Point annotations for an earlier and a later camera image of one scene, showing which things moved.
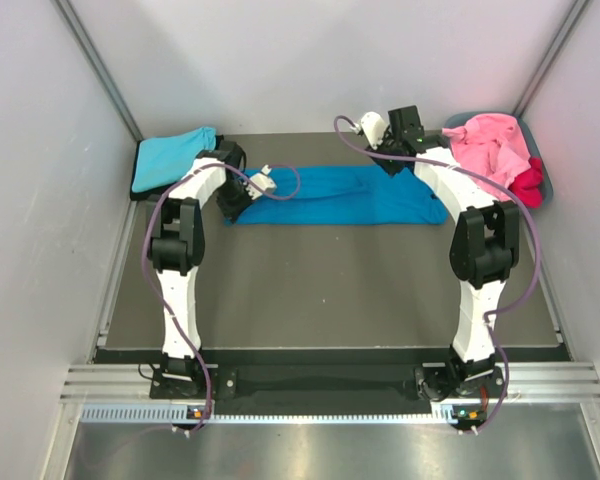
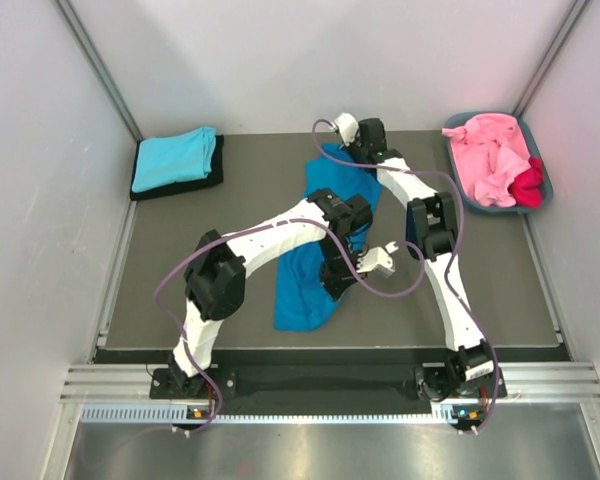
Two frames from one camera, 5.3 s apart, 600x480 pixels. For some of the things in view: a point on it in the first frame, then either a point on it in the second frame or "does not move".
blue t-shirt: [345, 195] to [302, 302]
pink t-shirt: [492, 145] does not move
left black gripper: [231, 212] to [336, 282]
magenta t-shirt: [528, 185] does not move
